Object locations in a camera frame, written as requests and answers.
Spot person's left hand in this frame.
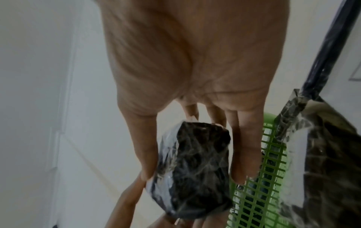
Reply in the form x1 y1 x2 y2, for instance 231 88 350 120
104 175 226 228

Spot person's right hand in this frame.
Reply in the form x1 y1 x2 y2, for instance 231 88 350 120
94 0 291 184

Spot green plastic mesh basket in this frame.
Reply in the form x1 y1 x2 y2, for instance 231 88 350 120
227 112 291 228

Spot small marbled packet labelled A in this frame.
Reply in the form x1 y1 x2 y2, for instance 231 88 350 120
275 89 361 228

